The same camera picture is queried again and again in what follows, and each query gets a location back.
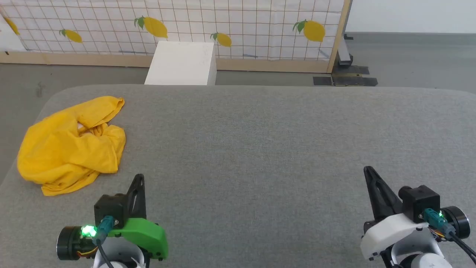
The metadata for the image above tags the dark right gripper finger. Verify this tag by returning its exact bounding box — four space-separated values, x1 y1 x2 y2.
363 166 404 222

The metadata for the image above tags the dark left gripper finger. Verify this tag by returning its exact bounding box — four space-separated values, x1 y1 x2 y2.
125 174 147 220

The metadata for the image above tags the long black floor tape strip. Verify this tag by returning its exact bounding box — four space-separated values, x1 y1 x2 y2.
332 76 378 87

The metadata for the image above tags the grey metal stand foot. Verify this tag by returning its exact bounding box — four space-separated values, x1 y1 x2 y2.
337 33 354 67

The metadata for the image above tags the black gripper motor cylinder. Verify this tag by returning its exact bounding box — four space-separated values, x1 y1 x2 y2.
57 226 98 261
441 206 470 239

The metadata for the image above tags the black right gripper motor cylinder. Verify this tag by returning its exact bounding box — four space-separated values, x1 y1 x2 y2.
441 206 470 239

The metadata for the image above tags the yellow cotton garment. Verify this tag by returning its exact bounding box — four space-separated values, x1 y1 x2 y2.
17 96 126 197

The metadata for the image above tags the lemon print partition wooden frame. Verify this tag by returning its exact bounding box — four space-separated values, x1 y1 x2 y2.
0 0 352 73

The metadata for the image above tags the left camera cable teal plug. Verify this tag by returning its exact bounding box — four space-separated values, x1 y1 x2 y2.
91 216 116 268

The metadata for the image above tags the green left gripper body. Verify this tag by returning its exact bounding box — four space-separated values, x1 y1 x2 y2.
107 218 168 260

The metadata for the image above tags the camera cable teal plug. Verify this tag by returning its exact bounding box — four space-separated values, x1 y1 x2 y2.
423 208 476 263
91 216 116 268

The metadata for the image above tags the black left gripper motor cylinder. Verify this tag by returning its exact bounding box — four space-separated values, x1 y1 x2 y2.
57 226 98 261

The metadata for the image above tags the right camera cable teal plug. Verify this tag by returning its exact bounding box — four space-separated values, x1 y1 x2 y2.
423 208 476 263

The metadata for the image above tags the white rectangular box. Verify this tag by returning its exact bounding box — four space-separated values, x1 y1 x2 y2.
144 41 217 86

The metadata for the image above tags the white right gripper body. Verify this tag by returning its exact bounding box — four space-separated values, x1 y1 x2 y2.
360 213 435 261

